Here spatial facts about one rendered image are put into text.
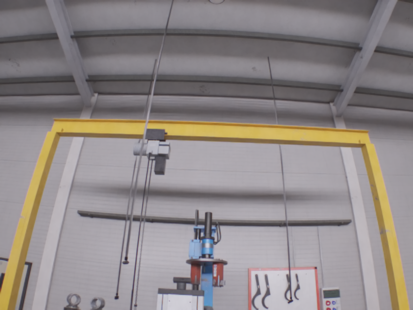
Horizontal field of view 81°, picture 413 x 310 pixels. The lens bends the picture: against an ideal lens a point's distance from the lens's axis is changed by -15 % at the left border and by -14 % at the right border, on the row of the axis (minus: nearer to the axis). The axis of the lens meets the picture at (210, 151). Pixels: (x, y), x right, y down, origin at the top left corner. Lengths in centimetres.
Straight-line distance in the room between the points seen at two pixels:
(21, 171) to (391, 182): 966
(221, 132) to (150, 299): 362
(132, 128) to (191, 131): 94
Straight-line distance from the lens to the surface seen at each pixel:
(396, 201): 797
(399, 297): 436
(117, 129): 458
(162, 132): 427
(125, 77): 773
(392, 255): 439
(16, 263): 433
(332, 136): 479
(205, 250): 399
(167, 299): 221
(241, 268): 607
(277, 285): 615
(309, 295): 634
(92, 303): 384
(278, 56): 726
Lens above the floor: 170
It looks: 30 degrees up
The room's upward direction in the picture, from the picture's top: 2 degrees clockwise
